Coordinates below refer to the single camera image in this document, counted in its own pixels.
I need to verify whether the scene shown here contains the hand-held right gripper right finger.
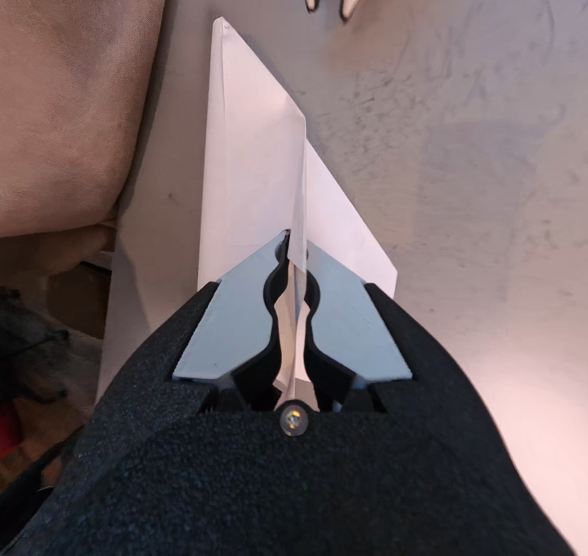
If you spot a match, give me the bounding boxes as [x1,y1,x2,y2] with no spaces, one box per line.
[303,239,413,413]

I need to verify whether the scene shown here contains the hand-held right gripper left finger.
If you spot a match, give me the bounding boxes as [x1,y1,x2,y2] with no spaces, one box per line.
[172,230,293,410]

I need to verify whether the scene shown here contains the white paper sheet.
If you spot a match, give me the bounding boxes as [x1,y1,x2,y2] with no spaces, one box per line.
[198,16,398,403]

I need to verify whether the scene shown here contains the grey desk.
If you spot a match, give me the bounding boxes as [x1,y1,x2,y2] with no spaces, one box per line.
[94,0,588,556]

